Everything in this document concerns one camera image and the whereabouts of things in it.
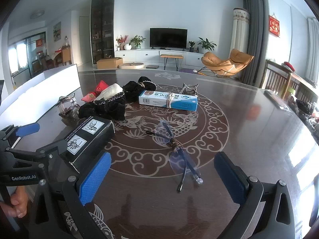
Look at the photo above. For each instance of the white sheer curtain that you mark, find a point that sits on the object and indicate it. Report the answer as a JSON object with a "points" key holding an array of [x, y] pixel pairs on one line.
{"points": [[312, 49]]}

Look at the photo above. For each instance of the wooden bench with metal legs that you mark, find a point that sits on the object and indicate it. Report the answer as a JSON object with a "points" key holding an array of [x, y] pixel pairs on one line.
{"points": [[171, 56]]}

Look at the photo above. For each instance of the dark patterned desktop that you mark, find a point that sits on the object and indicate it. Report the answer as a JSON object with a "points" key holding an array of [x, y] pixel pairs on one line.
{"points": [[249, 119]]}

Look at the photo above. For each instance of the black floor scale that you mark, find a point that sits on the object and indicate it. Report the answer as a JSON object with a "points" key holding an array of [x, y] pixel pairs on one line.
{"points": [[152, 67]]}

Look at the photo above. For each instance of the clear glasses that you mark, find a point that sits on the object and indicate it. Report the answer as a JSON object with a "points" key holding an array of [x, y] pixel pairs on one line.
{"points": [[185, 164]]}

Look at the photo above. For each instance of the white storage box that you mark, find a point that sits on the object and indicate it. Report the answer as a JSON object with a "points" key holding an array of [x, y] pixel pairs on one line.
{"points": [[37, 89]]}

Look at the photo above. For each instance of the dark display cabinet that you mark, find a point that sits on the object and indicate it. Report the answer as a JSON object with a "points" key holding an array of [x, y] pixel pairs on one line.
{"points": [[102, 25]]}

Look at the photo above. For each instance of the cardboard box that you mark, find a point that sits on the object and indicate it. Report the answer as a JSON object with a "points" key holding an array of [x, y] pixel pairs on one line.
{"points": [[108, 63]]}

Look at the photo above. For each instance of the black knitted cloth bundle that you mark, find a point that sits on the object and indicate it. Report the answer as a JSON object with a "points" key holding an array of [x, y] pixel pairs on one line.
{"points": [[104, 109], [132, 89]]}

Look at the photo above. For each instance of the large leafy potted plant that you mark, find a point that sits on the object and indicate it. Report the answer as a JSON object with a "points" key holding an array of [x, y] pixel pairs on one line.
{"points": [[206, 44]]}

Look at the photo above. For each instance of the blue and white medicine box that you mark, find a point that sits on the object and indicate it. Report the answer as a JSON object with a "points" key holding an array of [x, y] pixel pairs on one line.
{"points": [[154, 100]]}

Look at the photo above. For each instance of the person's left hand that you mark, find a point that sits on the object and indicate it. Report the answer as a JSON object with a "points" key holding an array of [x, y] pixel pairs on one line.
{"points": [[18, 204]]}

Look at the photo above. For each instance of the small wooden cabinet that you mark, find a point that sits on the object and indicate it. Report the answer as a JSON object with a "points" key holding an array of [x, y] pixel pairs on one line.
{"points": [[66, 54]]}

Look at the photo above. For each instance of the red flower arrangement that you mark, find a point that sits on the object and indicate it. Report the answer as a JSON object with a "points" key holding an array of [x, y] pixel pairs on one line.
{"points": [[121, 39]]}

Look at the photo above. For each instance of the round ceiling lamp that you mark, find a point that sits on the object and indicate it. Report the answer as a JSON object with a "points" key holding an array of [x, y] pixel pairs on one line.
{"points": [[37, 14]]}

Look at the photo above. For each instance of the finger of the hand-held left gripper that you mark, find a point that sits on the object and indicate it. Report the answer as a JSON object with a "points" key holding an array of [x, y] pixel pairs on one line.
{"points": [[28, 129], [47, 153]]}

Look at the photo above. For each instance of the red window sticker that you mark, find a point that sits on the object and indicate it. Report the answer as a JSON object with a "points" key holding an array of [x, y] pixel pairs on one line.
{"points": [[39, 43]]}

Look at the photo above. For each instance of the brown rubber band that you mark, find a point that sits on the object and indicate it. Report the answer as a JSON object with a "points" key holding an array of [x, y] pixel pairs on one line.
{"points": [[175, 145], [170, 100]]}

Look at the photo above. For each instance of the white round vase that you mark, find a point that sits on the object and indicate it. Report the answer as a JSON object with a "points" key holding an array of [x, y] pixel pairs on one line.
{"points": [[127, 46]]}

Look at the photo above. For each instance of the round beige floor mat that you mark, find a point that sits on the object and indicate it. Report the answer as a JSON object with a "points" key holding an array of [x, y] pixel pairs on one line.
{"points": [[132, 66]]}

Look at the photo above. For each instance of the red object on side table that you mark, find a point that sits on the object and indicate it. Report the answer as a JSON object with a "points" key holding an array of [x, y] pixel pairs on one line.
{"points": [[289, 66]]}

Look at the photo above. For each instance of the white knitted cloth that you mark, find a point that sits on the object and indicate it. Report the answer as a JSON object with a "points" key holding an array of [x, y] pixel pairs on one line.
{"points": [[109, 90]]}

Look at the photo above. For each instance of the black television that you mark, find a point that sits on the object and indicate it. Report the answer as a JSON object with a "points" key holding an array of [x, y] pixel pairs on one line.
{"points": [[168, 37]]}

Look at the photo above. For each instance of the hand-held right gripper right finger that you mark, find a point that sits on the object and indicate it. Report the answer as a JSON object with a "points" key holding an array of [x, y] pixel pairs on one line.
{"points": [[229, 179]]}

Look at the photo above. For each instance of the orange lounge chair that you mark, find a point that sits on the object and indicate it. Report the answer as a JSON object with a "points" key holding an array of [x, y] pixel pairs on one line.
{"points": [[224, 63]]}

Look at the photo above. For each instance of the green potted plant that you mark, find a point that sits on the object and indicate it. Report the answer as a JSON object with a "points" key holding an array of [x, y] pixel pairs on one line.
{"points": [[137, 41]]}

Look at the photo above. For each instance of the black rectangular box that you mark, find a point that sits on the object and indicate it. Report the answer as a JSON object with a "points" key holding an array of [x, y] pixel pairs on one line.
{"points": [[89, 137]]}

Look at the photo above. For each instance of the wooden chair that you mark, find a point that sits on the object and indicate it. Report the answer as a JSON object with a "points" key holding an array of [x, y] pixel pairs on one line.
{"points": [[274, 79]]}

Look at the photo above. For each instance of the red wall hanging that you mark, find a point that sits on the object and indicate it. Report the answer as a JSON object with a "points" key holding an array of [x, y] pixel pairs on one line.
{"points": [[274, 26]]}

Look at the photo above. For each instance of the grey curtain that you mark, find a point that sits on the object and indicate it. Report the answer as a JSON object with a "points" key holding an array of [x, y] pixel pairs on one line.
{"points": [[254, 29]]}

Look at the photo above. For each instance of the white covered air conditioner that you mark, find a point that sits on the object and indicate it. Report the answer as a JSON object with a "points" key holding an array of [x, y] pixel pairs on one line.
{"points": [[239, 29]]}

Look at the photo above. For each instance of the purple floor mat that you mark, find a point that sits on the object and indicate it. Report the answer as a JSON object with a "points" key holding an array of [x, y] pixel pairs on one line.
{"points": [[185, 71]]}

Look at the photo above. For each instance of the small potted plant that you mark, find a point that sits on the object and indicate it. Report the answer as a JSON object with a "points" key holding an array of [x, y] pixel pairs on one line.
{"points": [[191, 45]]}

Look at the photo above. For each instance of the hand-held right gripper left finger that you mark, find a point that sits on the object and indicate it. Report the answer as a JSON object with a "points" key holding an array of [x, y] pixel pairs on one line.
{"points": [[94, 179]]}

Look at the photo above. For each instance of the red envelope bundle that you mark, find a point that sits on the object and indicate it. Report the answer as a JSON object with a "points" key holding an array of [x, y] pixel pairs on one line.
{"points": [[99, 87]]}

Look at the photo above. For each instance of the framed wall painting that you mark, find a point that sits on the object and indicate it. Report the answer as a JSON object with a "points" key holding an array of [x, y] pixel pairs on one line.
{"points": [[57, 31]]}

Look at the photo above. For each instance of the white low cabinet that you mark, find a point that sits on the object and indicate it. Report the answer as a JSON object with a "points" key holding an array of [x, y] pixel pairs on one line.
{"points": [[139, 56]]}

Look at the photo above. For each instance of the clear hair clip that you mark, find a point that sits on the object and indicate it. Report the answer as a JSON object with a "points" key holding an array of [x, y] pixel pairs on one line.
{"points": [[67, 103]]}

